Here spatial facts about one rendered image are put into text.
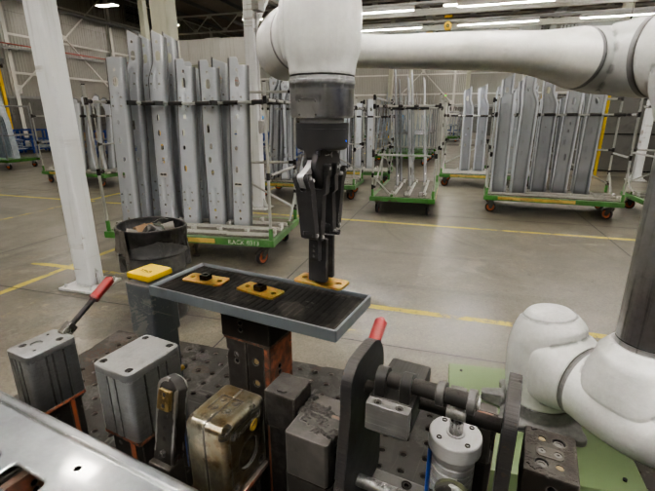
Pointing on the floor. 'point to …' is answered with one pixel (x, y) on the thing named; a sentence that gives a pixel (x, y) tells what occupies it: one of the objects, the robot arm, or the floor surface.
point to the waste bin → (153, 245)
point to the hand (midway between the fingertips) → (322, 256)
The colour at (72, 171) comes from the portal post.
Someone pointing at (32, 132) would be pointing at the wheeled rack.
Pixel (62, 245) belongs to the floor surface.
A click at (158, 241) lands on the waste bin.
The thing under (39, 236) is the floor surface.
